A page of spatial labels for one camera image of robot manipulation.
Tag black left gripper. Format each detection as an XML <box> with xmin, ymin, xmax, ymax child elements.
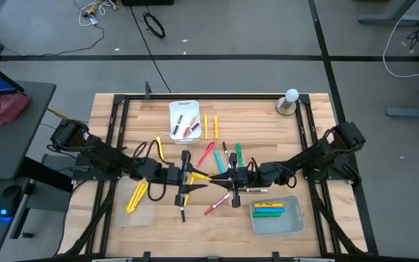
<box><xmin>167</xmin><ymin>151</ymin><xmax>210</xmax><ymax>207</ymax></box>

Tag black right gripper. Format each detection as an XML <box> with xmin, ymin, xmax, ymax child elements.
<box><xmin>209</xmin><ymin>152</ymin><xmax>265</xmax><ymax>208</ymax></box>

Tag slim pink highlighter pen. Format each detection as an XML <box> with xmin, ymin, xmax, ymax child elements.
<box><xmin>196</xmin><ymin>141</ymin><xmax>216</xmax><ymax>168</ymax></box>

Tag clear plastic bin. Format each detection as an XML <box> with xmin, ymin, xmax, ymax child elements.
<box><xmin>114</xmin><ymin>175</ymin><xmax>156</xmax><ymax>229</ymax></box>

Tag white plastic bin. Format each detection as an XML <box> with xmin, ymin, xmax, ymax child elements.
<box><xmin>168</xmin><ymin>100</ymin><xmax>201</xmax><ymax>146</ymax></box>

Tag grey plastic bin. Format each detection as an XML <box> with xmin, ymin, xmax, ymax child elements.
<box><xmin>249</xmin><ymin>195</ymin><xmax>306</xmax><ymax>237</ymax></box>

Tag black computer mouse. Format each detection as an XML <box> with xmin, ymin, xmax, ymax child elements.
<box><xmin>0</xmin><ymin>184</ymin><xmax>22</xmax><ymax>219</ymax></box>

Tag white bulb on metal base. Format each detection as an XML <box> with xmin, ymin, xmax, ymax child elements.
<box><xmin>275</xmin><ymin>88</ymin><xmax>300</xmax><ymax>116</ymax></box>

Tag dark grey side desk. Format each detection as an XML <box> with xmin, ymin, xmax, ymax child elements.
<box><xmin>0</xmin><ymin>80</ymin><xmax>57</xmax><ymax>182</ymax></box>

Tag black box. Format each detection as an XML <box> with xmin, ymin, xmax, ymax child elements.
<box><xmin>121</xmin><ymin>0</ymin><xmax>175</xmax><ymax>7</ymax></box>

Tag blue-grey desk foot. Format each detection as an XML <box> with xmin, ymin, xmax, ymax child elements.
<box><xmin>386</xmin><ymin>98</ymin><xmax>419</xmax><ymax>119</ymax></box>

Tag grey desk leg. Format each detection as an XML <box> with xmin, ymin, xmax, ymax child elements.
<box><xmin>357</xmin><ymin>0</ymin><xmax>419</xmax><ymax>26</ymax></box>

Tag black braided cable harness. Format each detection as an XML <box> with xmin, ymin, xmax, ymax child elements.
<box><xmin>309</xmin><ymin>180</ymin><xmax>367</xmax><ymax>255</ymax></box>
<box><xmin>62</xmin><ymin>178</ymin><xmax>118</xmax><ymax>255</ymax></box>

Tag long black floor cable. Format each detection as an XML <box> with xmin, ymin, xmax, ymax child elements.
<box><xmin>129</xmin><ymin>6</ymin><xmax>172</xmax><ymax>94</ymax></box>

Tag coiled black cable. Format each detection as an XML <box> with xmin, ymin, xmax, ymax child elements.
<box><xmin>142</xmin><ymin>11</ymin><xmax>167</xmax><ymax>39</ymax></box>

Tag yellow cables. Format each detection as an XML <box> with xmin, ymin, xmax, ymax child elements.
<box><xmin>47</xmin><ymin>107</ymin><xmax>72</xmax><ymax>123</ymax></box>

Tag white and yellow cable bundle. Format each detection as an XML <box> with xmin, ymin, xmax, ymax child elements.
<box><xmin>73</xmin><ymin>0</ymin><xmax>118</xmax><ymax>27</ymax></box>

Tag white floor cable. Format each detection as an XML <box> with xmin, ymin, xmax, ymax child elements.
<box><xmin>382</xmin><ymin>0</ymin><xmax>419</xmax><ymax>79</ymax></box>

